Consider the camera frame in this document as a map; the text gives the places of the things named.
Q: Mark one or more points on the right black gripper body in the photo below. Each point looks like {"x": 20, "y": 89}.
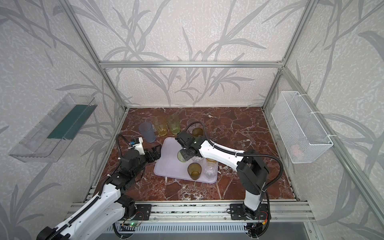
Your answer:
{"x": 185, "y": 155}

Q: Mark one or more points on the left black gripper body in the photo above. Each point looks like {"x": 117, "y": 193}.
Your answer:
{"x": 142, "y": 160}

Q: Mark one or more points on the brown textured cup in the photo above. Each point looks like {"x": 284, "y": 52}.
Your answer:
{"x": 197, "y": 132}
{"x": 194, "y": 171}

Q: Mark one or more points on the small green cup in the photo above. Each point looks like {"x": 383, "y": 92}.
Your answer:
{"x": 181, "y": 157}

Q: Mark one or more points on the small yellow cup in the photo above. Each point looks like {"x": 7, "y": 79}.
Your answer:
{"x": 211, "y": 161}

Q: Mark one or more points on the clear faceted cup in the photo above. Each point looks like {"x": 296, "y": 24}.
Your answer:
{"x": 190, "y": 121}

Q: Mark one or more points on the small clear faceted glass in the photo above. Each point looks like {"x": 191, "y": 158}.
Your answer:
{"x": 211, "y": 170}

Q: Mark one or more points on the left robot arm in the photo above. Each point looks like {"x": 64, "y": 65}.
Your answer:
{"x": 110, "y": 204}

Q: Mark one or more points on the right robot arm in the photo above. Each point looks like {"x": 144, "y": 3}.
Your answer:
{"x": 252, "y": 171}

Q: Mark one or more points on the lavender plastic tray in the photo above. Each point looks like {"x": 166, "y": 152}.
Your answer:
{"x": 169, "y": 166}

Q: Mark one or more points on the tall green plastic cup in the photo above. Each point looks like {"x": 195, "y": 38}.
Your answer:
{"x": 174, "y": 123}

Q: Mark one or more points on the tall yellow plastic cup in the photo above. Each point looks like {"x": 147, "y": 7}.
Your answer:
{"x": 161, "y": 125}

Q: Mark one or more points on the tall blue frosted cup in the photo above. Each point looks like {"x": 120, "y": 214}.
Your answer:
{"x": 147, "y": 131}

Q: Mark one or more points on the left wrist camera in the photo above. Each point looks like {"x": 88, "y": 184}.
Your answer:
{"x": 137, "y": 144}

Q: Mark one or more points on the clear plastic wall bin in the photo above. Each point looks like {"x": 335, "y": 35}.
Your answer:
{"x": 50, "y": 138}

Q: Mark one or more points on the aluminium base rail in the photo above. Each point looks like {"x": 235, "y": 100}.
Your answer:
{"x": 220, "y": 212}

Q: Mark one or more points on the white wire basket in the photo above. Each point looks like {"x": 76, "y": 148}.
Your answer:
{"x": 303, "y": 136}

